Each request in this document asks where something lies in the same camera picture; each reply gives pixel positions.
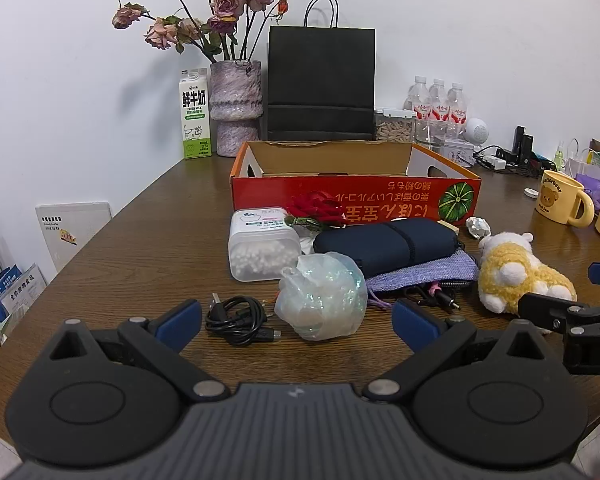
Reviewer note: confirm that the white power plug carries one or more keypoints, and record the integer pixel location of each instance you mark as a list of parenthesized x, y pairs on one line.
[(494, 161)]

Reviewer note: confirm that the white paper bag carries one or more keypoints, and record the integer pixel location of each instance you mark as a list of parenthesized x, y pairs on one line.
[(592, 165)]

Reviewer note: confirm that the white and green milk carton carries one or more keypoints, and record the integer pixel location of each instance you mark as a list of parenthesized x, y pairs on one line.
[(195, 110)]

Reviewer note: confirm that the dried pink rose bouquet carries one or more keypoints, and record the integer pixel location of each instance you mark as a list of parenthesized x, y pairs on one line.
[(225, 5)]

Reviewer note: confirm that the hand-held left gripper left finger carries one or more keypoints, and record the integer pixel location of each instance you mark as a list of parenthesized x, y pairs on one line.
[(182, 320)]

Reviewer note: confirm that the red cardboard box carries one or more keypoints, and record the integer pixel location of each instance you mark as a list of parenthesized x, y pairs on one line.
[(260, 195)]

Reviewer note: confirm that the purple woven pouch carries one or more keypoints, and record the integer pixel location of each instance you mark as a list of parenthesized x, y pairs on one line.
[(430, 270)]

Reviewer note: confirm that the navy fabric pouch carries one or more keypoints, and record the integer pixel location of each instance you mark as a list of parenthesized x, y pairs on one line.
[(380, 247)]

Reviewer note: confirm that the iridescent clear plastic bag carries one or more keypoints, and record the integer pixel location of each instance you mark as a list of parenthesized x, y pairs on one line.
[(325, 300)]

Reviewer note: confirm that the small white cap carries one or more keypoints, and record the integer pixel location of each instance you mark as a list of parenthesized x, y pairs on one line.
[(531, 193)]

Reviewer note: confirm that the red rose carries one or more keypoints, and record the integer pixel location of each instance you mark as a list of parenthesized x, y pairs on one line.
[(315, 207)]

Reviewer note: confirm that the small green spray bottle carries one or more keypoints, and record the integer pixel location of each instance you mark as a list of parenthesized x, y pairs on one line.
[(559, 157)]

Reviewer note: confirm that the red label water bottle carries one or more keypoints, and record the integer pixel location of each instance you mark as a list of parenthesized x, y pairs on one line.
[(457, 105), (438, 100), (419, 97)]

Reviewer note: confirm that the white board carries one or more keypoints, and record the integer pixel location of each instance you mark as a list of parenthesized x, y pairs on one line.
[(75, 230)]

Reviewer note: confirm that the yellow bear mug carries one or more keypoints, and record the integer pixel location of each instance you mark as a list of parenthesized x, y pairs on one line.
[(555, 200)]

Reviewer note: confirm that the clear cotton swab box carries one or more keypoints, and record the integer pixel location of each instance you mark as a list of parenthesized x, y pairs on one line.
[(260, 255)]

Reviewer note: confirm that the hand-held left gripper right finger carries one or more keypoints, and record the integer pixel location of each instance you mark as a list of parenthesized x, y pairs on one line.
[(415, 325)]

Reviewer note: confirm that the white tin box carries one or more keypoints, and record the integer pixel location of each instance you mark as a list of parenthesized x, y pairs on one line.
[(457, 154)]

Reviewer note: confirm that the purple marbled vase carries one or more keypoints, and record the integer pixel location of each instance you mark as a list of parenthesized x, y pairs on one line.
[(235, 100)]

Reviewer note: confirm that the yellow and white plush toy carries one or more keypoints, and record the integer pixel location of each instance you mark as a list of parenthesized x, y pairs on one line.
[(510, 265)]

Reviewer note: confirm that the black paper bag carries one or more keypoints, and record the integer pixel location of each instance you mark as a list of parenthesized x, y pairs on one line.
[(320, 85)]

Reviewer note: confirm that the clear nut container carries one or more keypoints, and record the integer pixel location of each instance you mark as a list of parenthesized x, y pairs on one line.
[(392, 127)]

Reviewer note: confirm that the white round speaker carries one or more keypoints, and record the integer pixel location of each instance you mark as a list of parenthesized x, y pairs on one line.
[(476, 130)]

